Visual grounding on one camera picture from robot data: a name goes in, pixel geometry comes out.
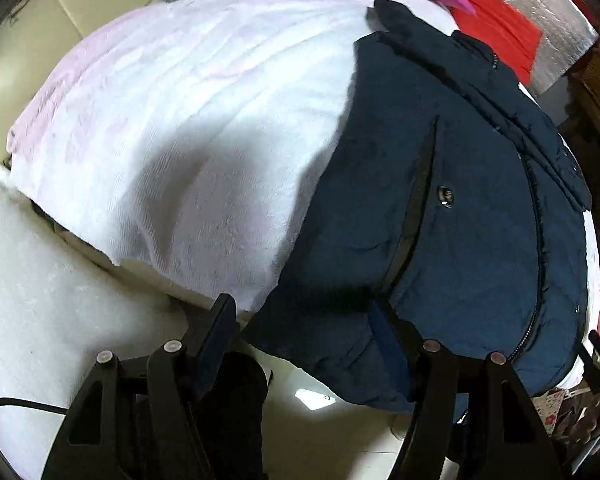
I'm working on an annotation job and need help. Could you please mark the navy blue puffer jacket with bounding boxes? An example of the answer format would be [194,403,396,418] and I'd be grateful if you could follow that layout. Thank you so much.
[244,0,595,413]

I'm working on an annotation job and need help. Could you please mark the red pillow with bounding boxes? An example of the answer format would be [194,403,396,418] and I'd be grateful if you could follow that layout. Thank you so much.
[452,0,543,86]

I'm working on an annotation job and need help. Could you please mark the black cable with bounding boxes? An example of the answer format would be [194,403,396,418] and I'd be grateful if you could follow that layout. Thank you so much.
[0,396,69,426]

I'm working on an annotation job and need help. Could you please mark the silver foil insulation panel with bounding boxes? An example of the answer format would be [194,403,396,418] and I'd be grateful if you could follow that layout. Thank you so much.
[504,0,598,96]

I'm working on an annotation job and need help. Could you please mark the white pink bed sheet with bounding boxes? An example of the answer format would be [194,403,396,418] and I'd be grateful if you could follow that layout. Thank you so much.
[5,0,600,396]

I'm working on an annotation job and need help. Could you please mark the cream leather sofa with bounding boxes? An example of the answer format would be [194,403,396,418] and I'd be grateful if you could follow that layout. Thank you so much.
[0,0,159,162]

